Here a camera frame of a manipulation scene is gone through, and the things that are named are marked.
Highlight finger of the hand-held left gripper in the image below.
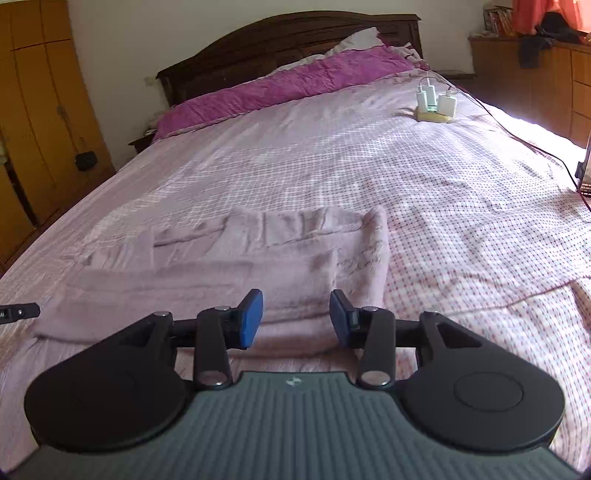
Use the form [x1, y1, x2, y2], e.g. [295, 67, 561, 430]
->
[0, 302, 42, 324]

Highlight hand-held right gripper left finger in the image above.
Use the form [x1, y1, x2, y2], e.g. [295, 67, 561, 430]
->
[111, 288, 265, 391]

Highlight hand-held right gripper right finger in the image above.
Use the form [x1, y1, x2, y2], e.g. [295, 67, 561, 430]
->
[329, 289, 484, 391]

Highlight pink knit cardigan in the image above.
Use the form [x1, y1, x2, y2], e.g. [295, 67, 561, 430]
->
[32, 205, 394, 361]

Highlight small black shoulder bag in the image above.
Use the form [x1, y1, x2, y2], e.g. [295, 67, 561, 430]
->
[69, 136, 100, 172]

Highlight yellow wooden wardrobe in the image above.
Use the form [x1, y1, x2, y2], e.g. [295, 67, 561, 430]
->
[0, 0, 116, 274]

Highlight dark wooden nightstand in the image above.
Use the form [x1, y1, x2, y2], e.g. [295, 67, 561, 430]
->
[128, 134, 158, 156]

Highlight magenta quilted pillow cover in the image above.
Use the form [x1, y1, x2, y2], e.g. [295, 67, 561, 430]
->
[152, 46, 431, 142]

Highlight white plug charger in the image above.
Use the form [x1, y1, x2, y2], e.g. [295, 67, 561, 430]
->
[416, 78, 437, 112]
[436, 90, 458, 116]

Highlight dark wooden headboard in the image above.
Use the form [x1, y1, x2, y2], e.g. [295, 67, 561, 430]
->
[156, 11, 424, 110]

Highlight white pillow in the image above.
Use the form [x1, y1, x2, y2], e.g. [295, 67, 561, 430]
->
[277, 27, 387, 73]

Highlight dark red-edged device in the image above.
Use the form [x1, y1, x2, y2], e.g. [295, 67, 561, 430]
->
[575, 131, 591, 198]

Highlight wooden dresser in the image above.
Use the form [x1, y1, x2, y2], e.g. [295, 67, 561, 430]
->
[468, 34, 591, 149]

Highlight dark clothing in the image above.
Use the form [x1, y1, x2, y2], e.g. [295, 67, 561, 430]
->
[517, 11, 588, 70]

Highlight row of books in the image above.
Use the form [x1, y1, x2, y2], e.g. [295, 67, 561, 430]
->
[482, 6, 515, 38]

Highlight orange curtain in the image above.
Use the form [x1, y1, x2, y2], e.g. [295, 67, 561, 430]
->
[512, 0, 591, 36]

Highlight black power cable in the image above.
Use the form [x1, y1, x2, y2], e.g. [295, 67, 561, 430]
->
[442, 75, 583, 183]

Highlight white charger cable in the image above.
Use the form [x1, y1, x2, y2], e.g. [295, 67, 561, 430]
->
[426, 71, 472, 100]

